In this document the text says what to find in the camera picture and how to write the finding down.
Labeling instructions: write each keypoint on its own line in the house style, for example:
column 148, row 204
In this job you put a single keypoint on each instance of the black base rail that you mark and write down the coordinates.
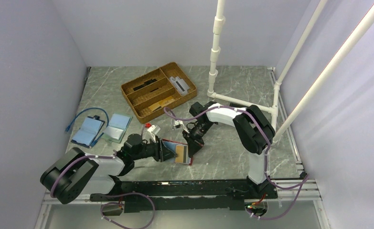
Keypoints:
column 232, row 194

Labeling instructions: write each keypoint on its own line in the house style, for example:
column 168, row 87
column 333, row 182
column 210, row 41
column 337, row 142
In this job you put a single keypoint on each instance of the tan card in tray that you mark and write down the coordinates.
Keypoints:
column 162, row 103

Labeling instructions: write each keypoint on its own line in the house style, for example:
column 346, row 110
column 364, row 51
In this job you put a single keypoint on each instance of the light blue card holder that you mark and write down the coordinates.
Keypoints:
column 116, row 128

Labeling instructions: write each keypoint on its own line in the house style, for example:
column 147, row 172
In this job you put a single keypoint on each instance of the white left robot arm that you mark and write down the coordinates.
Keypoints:
column 77, row 172

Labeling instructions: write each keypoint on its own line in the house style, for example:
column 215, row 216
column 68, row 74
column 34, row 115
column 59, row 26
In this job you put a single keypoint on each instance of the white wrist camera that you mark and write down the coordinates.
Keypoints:
column 152, row 131
column 176, row 124

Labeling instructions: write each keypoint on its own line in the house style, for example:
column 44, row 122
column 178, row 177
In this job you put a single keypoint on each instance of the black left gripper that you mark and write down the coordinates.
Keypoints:
column 162, row 152

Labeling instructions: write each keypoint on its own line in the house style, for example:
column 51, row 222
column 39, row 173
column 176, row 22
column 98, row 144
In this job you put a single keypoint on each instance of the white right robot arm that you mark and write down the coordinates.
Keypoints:
column 254, row 130

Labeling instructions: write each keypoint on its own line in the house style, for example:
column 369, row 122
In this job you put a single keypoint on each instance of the open blue card holder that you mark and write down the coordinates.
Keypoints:
column 88, row 131

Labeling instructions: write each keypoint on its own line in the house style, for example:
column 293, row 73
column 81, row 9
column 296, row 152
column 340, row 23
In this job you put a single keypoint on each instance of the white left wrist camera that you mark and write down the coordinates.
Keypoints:
column 152, row 131

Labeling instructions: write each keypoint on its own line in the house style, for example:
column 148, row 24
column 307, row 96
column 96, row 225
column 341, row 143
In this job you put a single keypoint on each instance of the black leather card holder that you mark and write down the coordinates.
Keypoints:
column 236, row 105

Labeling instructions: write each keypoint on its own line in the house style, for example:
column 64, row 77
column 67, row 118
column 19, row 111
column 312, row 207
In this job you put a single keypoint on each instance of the white PVC pipe frame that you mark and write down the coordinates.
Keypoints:
column 357, row 33

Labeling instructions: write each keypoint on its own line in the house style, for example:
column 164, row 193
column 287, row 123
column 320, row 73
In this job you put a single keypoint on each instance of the red leather card holder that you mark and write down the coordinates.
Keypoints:
column 171, row 146

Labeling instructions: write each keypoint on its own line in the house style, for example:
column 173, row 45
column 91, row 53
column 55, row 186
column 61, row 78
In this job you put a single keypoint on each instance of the black item in tray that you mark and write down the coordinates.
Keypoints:
column 146, row 83

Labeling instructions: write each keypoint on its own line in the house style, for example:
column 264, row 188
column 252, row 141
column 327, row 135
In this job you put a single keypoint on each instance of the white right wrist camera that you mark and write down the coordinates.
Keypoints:
column 176, row 124

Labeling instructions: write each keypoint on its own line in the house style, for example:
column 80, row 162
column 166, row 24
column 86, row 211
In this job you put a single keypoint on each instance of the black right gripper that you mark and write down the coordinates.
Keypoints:
column 194, row 144

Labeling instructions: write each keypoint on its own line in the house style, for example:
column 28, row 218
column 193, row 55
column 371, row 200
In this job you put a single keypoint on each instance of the woven brown organizer tray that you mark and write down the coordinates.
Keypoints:
column 140, row 100

